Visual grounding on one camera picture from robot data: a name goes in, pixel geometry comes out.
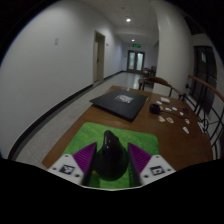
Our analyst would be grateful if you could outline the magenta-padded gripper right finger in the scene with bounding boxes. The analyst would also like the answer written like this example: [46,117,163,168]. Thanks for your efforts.
[127,142,177,187]

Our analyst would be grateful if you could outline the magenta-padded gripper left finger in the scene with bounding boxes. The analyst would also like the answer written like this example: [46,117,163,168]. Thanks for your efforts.
[48,142,98,187]

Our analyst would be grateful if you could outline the black computer mouse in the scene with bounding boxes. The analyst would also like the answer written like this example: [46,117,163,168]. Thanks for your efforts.
[94,129,130,182]

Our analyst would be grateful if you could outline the green mouse pad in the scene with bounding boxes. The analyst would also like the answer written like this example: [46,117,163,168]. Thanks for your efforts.
[63,121,160,190]

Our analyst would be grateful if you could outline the small black box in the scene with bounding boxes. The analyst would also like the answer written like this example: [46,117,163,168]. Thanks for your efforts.
[149,103,161,115]

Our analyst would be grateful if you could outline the white notepad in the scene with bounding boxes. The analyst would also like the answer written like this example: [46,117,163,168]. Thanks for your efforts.
[197,121,206,134]

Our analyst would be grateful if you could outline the black closed laptop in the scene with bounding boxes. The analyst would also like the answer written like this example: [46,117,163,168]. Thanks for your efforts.
[89,88,149,122]

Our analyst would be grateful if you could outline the wooden armchair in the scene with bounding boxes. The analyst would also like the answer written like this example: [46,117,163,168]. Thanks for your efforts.
[138,76,186,99]

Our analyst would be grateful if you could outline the black railing with wooden handrail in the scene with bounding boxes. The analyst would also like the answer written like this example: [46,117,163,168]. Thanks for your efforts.
[184,74,224,161]

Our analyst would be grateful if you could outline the dark framed window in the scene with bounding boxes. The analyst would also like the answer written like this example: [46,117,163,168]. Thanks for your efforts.
[192,45,218,114]

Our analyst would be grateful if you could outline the glass double door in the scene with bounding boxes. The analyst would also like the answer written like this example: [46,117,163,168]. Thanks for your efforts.
[127,50,146,74]

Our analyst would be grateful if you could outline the side doorway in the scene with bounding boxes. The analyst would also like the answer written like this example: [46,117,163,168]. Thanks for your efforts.
[92,30,106,84]

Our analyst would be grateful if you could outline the ceiling lights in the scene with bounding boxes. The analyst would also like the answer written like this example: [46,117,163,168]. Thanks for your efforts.
[125,17,136,43]

